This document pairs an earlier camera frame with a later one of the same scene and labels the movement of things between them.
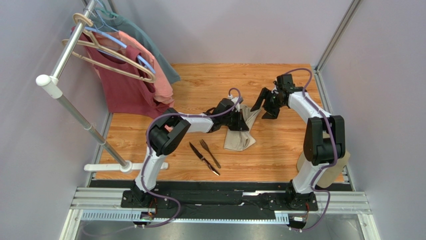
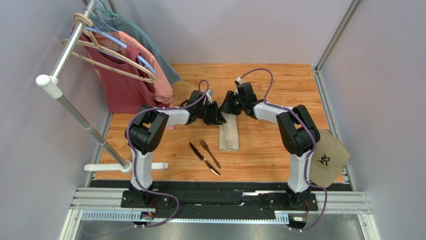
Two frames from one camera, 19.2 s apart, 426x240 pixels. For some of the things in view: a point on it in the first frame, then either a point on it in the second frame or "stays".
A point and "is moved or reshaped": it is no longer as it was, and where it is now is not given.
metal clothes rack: (51, 83) stays
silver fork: (205, 146) stays
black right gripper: (271, 101) → (233, 103)
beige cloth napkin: (238, 140) is moved or reshaped
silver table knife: (200, 155) stays
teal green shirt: (119, 23) stays
